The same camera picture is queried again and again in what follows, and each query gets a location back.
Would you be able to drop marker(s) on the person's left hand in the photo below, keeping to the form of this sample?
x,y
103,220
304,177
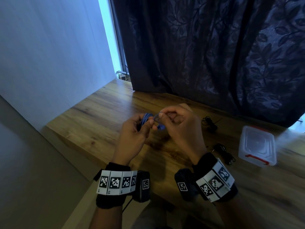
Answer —
x,y
129,140

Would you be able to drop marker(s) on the person's right hand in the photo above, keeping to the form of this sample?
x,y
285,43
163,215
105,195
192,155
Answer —
x,y
188,131

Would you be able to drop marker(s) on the person's right forearm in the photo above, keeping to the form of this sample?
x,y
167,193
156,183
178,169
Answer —
x,y
236,214

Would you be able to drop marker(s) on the person's left forearm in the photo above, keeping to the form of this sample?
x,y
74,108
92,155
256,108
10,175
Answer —
x,y
104,218

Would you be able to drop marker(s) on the left wristband with marker tags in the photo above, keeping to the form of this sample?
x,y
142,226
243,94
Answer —
x,y
116,182

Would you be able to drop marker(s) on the wristband with marker tags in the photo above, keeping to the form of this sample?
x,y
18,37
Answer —
x,y
116,182
215,182

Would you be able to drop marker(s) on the small black desk fitting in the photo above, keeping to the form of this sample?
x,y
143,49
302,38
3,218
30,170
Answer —
x,y
97,175

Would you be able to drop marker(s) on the right wristband with marker tags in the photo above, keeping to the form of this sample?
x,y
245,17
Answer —
x,y
215,182

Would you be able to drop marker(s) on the dark leaf-patterned curtain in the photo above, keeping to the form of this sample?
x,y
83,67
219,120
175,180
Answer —
x,y
214,54

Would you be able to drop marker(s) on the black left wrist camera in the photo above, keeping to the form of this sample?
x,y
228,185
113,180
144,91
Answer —
x,y
143,186

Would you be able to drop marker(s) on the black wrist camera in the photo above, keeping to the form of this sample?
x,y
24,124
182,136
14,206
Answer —
x,y
184,186
143,186

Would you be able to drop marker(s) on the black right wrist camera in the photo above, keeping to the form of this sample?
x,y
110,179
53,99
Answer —
x,y
184,186

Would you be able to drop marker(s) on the white window frame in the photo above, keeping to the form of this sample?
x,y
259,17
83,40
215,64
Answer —
x,y
300,124
112,33

